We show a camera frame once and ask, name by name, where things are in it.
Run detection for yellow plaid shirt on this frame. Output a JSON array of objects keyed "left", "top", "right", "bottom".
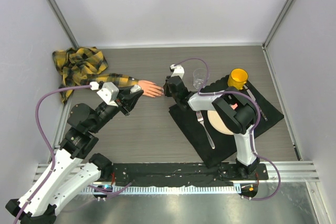
[{"left": 52, "top": 47, "right": 139, "bottom": 88}]

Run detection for black scalloped placemat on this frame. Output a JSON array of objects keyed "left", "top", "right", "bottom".
[{"left": 169, "top": 81, "right": 284, "bottom": 168}]

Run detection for mannequin hand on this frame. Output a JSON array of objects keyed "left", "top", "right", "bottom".
[{"left": 138, "top": 80, "right": 164, "bottom": 98}]

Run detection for silver fork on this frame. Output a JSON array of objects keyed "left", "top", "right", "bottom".
[{"left": 196, "top": 111, "right": 215, "bottom": 150}]

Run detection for pink cream plate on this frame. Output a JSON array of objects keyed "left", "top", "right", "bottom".
[{"left": 207, "top": 110, "right": 234, "bottom": 135}]

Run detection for white nail polish bottle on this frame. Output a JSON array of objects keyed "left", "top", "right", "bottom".
[{"left": 130, "top": 85, "right": 142, "bottom": 93}]

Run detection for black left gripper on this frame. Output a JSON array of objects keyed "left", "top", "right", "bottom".
[{"left": 90, "top": 85, "right": 144, "bottom": 133}]

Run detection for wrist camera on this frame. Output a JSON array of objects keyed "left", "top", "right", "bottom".
[
  {"left": 90, "top": 81, "right": 119, "bottom": 106},
  {"left": 170, "top": 65, "right": 185, "bottom": 79}
]

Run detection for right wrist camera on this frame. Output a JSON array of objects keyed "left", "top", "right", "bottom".
[{"left": 170, "top": 65, "right": 185, "bottom": 79}]

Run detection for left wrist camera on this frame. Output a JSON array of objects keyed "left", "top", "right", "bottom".
[{"left": 90, "top": 81, "right": 119, "bottom": 106}]

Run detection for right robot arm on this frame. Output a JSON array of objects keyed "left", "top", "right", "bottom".
[{"left": 164, "top": 76, "right": 260, "bottom": 179}]

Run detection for white cable duct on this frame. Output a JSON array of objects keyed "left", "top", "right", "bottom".
[{"left": 78, "top": 185, "right": 242, "bottom": 195}]

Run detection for silver knife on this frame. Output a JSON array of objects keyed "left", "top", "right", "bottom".
[{"left": 244, "top": 84, "right": 268, "bottom": 122}]

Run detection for clear plastic cup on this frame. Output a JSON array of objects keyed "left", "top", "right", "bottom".
[{"left": 193, "top": 68, "right": 208, "bottom": 90}]

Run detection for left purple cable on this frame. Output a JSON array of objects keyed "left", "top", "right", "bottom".
[{"left": 13, "top": 85, "right": 91, "bottom": 223}]

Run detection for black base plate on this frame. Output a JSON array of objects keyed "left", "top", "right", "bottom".
[{"left": 113, "top": 162, "right": 269, "bottom": 187}]

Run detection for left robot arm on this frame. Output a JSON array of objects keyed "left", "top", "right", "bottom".
[{"left": 6, "top": 82, "right": 143, "bottom": 223}]

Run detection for yellow mug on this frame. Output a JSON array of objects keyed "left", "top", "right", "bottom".
[{"left": 227, "top": 68, "right": 248, "bottom": 90}]

